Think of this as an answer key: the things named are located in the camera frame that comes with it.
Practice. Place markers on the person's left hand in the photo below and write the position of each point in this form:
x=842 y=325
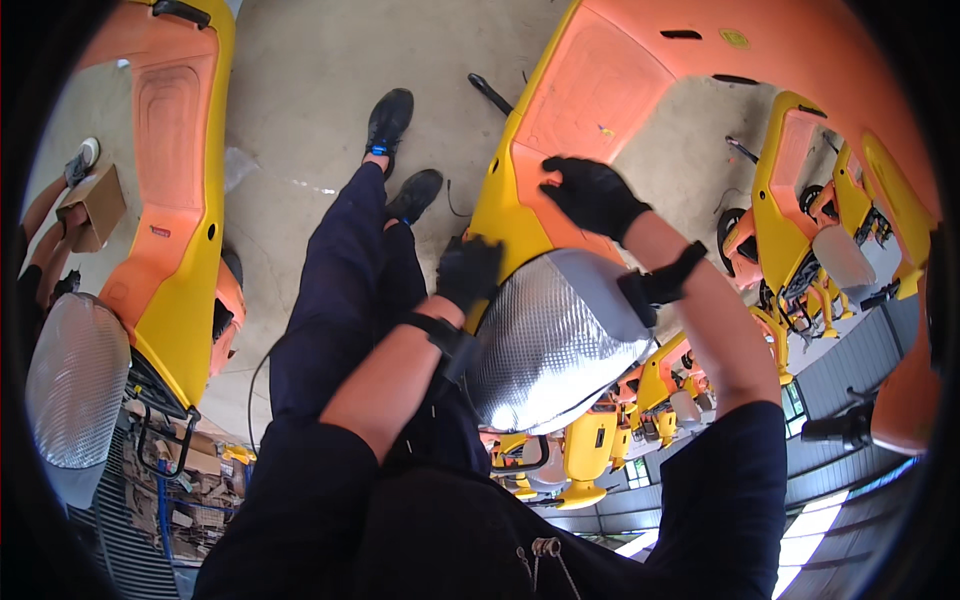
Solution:
x=466 y=274

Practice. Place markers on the person's right hand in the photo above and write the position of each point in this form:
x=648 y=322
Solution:
x=596 y=196

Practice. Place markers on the person's left fingers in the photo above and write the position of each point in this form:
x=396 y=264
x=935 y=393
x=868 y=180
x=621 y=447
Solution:
x=484 y=249

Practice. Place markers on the orange yellow scooter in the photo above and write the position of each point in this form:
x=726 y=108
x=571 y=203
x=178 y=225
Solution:
x=600 y=82
x=176 y=187

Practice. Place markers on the black wrist band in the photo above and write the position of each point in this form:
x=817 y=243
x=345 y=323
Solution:
x=660 y=285
x=446 y=339

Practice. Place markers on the silver quilted seat cover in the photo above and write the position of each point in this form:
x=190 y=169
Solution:
x=551 y=345
x=75 y=382

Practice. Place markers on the person's legs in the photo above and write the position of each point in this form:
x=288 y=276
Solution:
x=337 y=300

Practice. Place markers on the black metal kickstand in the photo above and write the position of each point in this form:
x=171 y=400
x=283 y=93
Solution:
x=489 y=93

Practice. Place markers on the person's body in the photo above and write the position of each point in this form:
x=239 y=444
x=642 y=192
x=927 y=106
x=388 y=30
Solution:
x=465 y=525

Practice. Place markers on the row of orange yellow scooters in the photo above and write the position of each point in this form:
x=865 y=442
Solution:
x=787 y=225

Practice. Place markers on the blue cart of cardboard scraps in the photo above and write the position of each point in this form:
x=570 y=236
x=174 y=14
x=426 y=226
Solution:
x=195 y=495

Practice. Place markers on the brown cardboard box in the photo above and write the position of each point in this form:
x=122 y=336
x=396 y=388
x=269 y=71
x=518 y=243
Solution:
x=96 y=206

